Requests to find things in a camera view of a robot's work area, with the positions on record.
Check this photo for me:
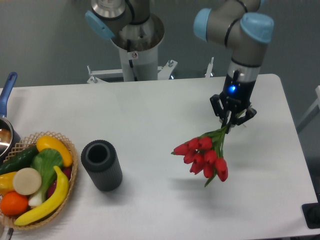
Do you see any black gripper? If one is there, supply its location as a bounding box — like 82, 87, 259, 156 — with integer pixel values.
209, 70, 257, 134

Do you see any red tulip bouquet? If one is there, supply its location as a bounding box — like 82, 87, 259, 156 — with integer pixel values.
171, 125, 229, 186

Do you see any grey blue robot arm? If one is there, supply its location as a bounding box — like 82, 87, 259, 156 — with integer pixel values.
85, 0, 274, 129

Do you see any white furniture part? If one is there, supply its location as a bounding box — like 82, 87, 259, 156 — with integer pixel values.
296, 85, 320, 134

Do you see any black device at edge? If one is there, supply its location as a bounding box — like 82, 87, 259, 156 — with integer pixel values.
301, 202, 320, 229

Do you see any dark grey ribbed vase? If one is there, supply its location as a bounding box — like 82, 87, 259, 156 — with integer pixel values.
80, 139, 123, 192

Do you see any purple red vegetable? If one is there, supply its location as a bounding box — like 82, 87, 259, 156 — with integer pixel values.
46, 167, 72, 198

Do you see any yellow banana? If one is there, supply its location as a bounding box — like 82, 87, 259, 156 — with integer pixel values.
14, 165, 69, 226

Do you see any yellow squash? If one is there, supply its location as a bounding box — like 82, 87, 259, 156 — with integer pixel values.
36, 135, 73, 168

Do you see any green bok choy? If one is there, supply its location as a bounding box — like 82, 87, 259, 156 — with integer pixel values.
28, 148, 63, 208

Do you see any woven wicker basket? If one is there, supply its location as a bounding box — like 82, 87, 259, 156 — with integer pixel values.
0, 131, 78, 231

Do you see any green cucumber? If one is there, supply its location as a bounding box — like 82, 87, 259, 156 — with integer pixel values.
0, 145, 39, 175

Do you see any beige round disc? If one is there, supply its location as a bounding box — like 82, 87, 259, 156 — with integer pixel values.
12, 167, 42, 196

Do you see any yellow bell pepper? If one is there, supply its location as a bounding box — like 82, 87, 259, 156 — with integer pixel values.
0, 171, 17, 196

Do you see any orange fruit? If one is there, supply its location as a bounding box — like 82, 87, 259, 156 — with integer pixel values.
0, 191, 29, 216

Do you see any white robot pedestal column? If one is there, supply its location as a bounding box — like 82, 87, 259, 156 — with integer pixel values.
112, 13, 165, 82

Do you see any black cable on pedestal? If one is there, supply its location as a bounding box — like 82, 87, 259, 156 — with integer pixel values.
126, 39, 138, 82

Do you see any white metal base frame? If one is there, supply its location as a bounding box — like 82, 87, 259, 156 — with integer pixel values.
86, 57, 215, 84

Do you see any blue handled saucepan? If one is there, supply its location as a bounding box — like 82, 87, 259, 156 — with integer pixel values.
0, 72, 21, 165

